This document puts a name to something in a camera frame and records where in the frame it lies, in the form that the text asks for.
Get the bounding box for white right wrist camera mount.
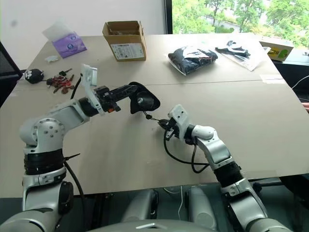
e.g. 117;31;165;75
168;104;192;140

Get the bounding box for thin white cable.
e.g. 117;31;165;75
290;74;309;90

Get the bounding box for black plush ball keychain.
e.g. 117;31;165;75
22;68;45;85

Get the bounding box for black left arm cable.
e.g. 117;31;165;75
55;73;85;232

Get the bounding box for open cardboard box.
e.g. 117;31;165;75
102;20;147;62

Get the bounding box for bunch of keys and charms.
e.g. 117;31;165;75
45;68;76;95

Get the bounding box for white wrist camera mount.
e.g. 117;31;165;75
168;104;192;140
80;63;106;116

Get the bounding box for white crumpled paper scrap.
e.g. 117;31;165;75
44;55;60;64

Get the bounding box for white tape strip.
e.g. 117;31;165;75
259;74;287;85

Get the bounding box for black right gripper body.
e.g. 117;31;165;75
164;117;182;141

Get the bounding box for silver robot torso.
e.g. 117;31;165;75
0;210;309;232

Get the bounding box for white hanging cord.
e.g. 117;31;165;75
163;185;184;224

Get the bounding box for yellow green carton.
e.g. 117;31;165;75
259;38;295;61

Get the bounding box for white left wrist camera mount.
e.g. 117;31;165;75
80;63;106;116

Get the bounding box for black drawstring pouch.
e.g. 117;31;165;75
128;82;169;124

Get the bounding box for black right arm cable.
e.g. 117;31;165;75
164;134;210;174

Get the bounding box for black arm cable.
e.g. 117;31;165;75
55;73;85;232
164;134;210;174

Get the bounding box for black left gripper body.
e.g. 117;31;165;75
93;85;121;114

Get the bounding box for purple tissue pack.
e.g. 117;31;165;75
42;20;88;59

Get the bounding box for silver robot thigh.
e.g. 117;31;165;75
122;188;160;224
185;185;219;224

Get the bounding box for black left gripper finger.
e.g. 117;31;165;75
111;89;135;102
110;82;143;95

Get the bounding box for flat clear bag black item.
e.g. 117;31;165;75
214;40;263;72

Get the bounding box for black clothes in plastic bag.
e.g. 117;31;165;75
167;45;219;76

